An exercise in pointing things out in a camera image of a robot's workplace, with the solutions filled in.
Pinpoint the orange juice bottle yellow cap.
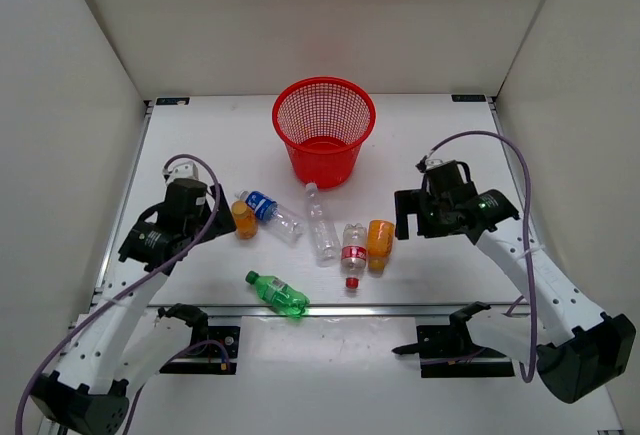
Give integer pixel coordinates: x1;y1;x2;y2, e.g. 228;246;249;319
231;200;258;240

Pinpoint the crushed orange plastic bottle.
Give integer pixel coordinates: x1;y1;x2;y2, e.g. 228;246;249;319
366;219;395;272

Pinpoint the clear bottle blue label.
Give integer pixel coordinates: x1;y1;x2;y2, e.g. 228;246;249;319
235;190;304;246

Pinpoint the clear bottle red label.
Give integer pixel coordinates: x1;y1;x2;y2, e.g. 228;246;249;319
341;223;367;290

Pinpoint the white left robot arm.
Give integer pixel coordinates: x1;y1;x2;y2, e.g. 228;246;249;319
27;176;236;434

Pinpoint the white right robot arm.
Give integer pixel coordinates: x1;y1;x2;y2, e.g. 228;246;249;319
393;160;636;404

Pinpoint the red mesh plastic bin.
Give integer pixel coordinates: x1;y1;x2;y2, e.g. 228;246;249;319
272;76;376;189

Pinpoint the green plastic bottle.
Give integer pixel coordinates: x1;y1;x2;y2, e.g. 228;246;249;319
245;271;310;319

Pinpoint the clear unlabelled plastic bottle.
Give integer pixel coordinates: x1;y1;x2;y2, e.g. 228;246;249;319
305;182;341;266

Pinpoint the black label right table corner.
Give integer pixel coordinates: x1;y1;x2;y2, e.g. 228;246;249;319
451;94;486;103

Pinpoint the black label table corner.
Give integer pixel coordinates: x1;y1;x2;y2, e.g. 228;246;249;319
451;94;486;103
155;97;190;106

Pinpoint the black label left table corner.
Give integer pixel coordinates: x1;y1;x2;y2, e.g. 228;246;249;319
155;97;190;106

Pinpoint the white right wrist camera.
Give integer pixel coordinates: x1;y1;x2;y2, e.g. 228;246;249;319
416;155;446;174

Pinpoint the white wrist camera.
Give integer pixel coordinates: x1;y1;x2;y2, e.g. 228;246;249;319
162;160;199;186
416;155;446;174

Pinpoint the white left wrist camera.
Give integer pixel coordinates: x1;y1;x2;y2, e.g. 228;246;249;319
162;160;199;186

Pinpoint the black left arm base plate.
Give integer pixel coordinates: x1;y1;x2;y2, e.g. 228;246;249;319
160;324;241;376

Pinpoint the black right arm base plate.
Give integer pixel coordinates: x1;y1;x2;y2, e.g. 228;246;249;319
392;325;515;379

